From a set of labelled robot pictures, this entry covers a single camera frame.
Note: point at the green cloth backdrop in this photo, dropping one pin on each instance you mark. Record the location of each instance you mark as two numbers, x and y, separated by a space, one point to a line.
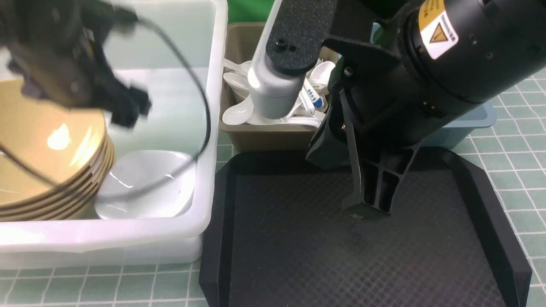
249 11

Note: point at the tan noodle bowl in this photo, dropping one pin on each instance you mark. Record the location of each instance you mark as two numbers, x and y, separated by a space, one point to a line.
52 140

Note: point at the pile of white spoons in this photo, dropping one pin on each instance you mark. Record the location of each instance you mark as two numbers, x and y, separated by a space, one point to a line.
309 108

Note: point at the olive brown spoon bin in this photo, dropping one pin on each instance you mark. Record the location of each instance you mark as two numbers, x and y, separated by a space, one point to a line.
242 39

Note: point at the stack of tan bowls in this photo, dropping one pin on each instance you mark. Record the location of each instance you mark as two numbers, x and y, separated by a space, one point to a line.
60 207

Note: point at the white square dishes in tub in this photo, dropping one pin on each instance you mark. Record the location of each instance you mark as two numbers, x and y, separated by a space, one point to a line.
147 184

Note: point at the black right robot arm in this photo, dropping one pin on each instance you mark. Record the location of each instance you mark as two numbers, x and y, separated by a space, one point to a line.
510 32

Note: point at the black serving tray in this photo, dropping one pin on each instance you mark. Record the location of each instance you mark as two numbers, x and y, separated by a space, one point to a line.
279 238

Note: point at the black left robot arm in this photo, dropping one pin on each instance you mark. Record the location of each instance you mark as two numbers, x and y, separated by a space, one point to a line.
57 46

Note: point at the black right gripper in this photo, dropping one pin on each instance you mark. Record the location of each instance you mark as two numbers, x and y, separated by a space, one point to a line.
379 94

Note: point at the large translucent white tub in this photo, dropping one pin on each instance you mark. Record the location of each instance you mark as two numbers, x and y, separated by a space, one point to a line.
176 122

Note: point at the blue chopstick bin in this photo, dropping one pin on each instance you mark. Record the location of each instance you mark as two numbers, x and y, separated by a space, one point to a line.
469 123

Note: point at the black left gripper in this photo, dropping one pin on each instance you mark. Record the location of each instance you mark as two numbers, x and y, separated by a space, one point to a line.
58 47

